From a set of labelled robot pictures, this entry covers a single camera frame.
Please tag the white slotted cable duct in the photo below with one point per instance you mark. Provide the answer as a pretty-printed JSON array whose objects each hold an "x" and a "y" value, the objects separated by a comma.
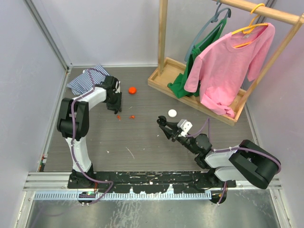
[{"x": 77, "y": 195}]

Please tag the blue striped cloth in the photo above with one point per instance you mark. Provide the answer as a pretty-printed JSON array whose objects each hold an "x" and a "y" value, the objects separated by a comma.
[{"x": 85, "y": 81}]

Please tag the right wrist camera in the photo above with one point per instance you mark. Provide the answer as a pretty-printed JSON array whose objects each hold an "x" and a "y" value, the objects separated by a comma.
[{"x": 183, "y": 127}]

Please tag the yellow hanger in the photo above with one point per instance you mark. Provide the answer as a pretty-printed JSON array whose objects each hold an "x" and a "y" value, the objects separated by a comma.
[{"x": 248, "y": 29}]

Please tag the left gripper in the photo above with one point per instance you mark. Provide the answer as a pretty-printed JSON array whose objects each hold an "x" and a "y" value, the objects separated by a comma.
[{"x": 117, "y": 106}]

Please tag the white earbud charging case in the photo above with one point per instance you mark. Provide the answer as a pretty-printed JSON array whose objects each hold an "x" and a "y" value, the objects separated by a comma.
[{"x": 172, "y": 113}]

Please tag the orange earbud charging case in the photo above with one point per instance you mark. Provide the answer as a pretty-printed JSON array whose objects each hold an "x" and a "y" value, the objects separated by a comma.
[{"x": 132, "y": 90}]

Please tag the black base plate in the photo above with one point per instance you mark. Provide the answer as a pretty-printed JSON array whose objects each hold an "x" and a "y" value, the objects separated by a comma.
[{"x": 148, "y": 181}]

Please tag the wooden clothes rack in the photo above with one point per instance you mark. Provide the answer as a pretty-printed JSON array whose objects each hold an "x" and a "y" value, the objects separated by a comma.
[{"x": 168, "y": 69}]

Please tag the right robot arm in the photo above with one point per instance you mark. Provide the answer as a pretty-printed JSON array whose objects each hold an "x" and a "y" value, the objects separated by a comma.
[{"x": 244, "y": 162}]

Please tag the pink t-shirt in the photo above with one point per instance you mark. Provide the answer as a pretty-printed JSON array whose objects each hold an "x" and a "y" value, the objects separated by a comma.
[{"x": 220, "y": 69}]

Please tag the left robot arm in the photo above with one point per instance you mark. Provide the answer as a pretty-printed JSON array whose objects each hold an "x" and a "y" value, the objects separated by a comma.
[{"x": 73, "y": 124}]

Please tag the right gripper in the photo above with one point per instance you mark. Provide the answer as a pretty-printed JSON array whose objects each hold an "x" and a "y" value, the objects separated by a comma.
[{"x": 169, "y": 134}]

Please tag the green garment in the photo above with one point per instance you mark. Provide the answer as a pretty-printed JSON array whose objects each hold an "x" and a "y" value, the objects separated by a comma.
[{"x": 177, "y": 87}]

